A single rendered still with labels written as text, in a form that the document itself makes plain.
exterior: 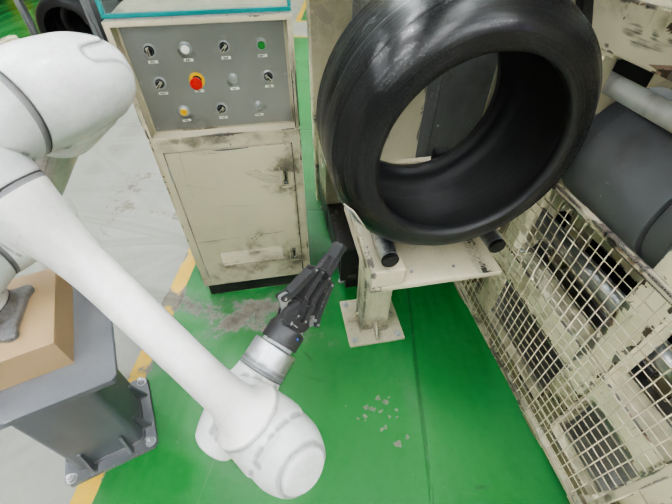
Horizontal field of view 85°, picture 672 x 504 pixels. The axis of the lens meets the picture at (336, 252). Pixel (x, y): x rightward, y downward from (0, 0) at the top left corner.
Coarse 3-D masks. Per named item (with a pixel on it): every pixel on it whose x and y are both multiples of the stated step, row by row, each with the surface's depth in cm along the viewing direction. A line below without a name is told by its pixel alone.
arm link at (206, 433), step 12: (240, 360) 68; (240, 372) 65; (252, 372) 65; (252, 384) 63; (276, 384) 67; (204, 420) 63; (204, 432) 62; (216, 432) 61; (204, 444) 62; (216, 444) 61; (216, 456) 62; (228, 456) 62
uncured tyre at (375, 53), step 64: (384, 0) 66; (448, 0) 56; (512, 0) 56; (384, 64) 60; (448, 64) 59; (512, 64) 88; (576, 64) 63; (320, 128) 80; (384, 128) 65; (512, 128) 98; (576, 128) 72; (384, 192) 105; (448, 192) 106; (512, 192) 94
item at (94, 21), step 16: (16, 0) 310; (48, 0) 318; (64, 0) 318; (80, 0) 310; (48, 16) 347; (64, 16) 358; (80, 16) 382; (96, 16) 329; (32, 32) 327; (48, 32) 347; (80, 32) 385; (96, 32) 327
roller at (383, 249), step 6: (372, 234) 96; (378, 240) 93; (384, 240) 92; (378, 246) 92; (384, 246) 90; (390, 246) 90; (378, 252) 91; (384, 252) 89; (390, 252) 89; (396, 252) 90; (384, 258) 89; (390, 258) 89; (396, 258) 89; (384, 264) 90; (390, 264) 90
